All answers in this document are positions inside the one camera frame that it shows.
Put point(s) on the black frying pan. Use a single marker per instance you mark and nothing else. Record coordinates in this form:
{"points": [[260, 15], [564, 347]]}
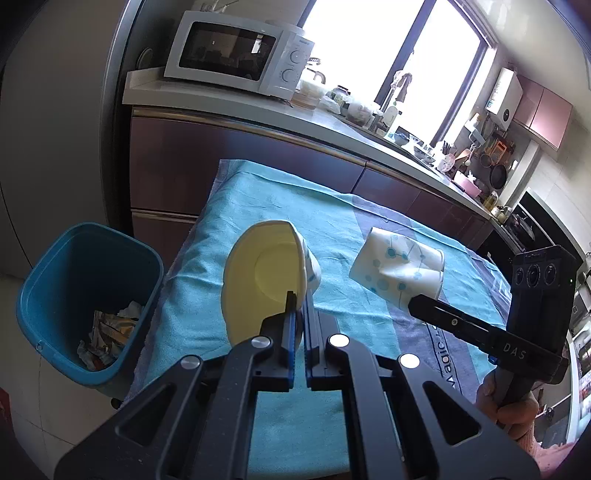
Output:
{"points": [[498, 176]]}

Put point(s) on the white soap bottle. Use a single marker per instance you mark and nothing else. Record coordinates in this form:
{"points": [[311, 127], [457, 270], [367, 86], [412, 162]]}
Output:
{"points": [[391, 121]]}

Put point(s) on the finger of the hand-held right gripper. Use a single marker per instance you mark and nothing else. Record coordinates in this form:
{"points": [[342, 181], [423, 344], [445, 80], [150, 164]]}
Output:
{"points": [[452, 323]]}

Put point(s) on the white water heater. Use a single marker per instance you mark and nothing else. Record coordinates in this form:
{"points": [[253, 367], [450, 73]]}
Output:
{"points": [[503, 99]]}

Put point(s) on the white kitchen countertop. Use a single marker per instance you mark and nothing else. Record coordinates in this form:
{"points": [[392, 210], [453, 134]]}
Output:
{"points": [[152, 90]]}

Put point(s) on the white microwave oven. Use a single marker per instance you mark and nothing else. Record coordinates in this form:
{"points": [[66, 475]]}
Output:
{"points": [[221, 46]]}

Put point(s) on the dark kitchen base cabinet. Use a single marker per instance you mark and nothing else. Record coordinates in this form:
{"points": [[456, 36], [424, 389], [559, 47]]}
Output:
{"points": [[207, 166]]}

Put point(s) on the glass kettle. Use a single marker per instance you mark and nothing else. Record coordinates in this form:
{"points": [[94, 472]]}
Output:
{"points": [[311, 90]]}

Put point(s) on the blue plastic bin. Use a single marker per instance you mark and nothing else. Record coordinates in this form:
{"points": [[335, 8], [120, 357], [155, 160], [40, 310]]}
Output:
{"points": [[55, 286]]}

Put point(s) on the teal grey printed cloth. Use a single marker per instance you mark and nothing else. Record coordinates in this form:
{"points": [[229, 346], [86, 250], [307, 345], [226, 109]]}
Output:
{"points": [[258, 217]]}

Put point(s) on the pink wall cabinet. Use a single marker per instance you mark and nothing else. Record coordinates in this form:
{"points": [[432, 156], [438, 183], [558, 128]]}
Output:
{"points": [[545, 110]]}

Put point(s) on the trash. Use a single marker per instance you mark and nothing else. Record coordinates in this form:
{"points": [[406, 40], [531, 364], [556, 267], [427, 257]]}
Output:
{"points": [[111, 330]]}

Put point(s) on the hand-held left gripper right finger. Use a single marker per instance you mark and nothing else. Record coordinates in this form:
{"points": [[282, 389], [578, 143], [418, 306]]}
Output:
{"points": [[310, 364]]}

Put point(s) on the stainless steel refrigerator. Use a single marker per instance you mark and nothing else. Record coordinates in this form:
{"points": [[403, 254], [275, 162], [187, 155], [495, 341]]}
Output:
{"points": [[55, 115]]}

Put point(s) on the person's right hand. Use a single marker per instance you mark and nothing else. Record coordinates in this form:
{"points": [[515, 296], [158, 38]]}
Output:
{"points": [[517, 415]]}

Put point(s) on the pink container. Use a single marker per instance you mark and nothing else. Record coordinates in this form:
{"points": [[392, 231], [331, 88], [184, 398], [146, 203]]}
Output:
{"points": [[468, 185]]}

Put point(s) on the clear barcode plastic wrapper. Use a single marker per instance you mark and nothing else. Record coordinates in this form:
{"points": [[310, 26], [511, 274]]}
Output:
{"points": [[87, 353]]}

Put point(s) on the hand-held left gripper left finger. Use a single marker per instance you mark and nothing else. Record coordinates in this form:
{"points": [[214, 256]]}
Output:
{"points": [[291, 355]]}

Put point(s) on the kitchen window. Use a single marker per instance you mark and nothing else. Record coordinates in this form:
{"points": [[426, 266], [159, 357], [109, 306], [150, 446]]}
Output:
{"points": [[360, 46]]}

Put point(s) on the white tissue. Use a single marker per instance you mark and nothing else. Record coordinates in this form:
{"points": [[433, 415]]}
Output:
{"points": [[131, 309]]}

